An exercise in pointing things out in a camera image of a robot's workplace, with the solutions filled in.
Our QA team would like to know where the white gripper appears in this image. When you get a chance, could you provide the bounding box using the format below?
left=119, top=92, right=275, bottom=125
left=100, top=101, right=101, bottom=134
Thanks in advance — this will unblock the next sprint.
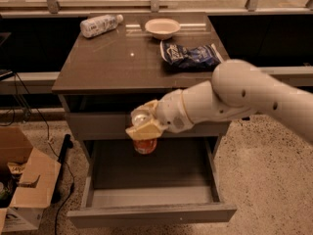
left=125, top=89, right=194, bottom=140

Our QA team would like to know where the red coke can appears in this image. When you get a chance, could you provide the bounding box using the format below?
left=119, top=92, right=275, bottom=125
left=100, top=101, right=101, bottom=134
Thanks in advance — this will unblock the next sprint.
left=130, top=109, right=158, bottom=156

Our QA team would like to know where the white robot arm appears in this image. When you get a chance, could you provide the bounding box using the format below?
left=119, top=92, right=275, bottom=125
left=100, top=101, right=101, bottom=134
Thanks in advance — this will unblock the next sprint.
left=126, top=60, right=313, bottom=143

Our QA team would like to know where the grey drawer cabinet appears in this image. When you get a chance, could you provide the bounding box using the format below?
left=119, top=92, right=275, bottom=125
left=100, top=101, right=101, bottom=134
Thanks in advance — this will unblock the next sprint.
left=51, top=12, right=246, bottom=229

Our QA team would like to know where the closed grey top drawer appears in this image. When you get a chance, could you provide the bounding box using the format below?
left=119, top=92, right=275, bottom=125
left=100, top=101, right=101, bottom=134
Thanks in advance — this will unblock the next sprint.
left=65, top=112, right=230, bottom=141

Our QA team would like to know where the open grey middle drawer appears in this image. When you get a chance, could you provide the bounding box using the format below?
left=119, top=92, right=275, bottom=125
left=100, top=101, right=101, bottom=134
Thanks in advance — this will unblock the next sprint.
left=67, top=137, right=237, bottom=228

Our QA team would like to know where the blue chip bag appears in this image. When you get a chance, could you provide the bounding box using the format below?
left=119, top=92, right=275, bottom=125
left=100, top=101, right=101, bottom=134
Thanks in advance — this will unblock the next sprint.
left=159, top=41, right=224, bottom=72

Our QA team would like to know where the black cabinet foot bar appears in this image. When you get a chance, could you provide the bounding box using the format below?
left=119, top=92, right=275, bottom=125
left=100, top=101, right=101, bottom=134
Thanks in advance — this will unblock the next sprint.
left=51, top=134, right=73, bottom=204

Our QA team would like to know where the white paper bowl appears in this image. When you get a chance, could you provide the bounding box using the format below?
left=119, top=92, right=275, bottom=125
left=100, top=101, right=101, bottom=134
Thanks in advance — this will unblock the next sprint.
left=145, top=19, right=181, bottom=40

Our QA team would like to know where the clear plastic water bottle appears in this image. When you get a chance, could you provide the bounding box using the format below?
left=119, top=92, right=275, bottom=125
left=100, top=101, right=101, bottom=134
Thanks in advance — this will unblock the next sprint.
left=80, top=15, right=123, bottom=38

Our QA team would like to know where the open cardboard box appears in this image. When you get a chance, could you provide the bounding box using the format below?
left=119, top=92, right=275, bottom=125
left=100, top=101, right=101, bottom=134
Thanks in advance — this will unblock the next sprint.
left=0, top=126, right=61, bottom=233

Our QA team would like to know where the black power cable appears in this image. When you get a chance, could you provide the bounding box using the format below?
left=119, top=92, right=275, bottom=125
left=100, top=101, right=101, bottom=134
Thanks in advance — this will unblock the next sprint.
left=0, top=71, right=76, bottom=235

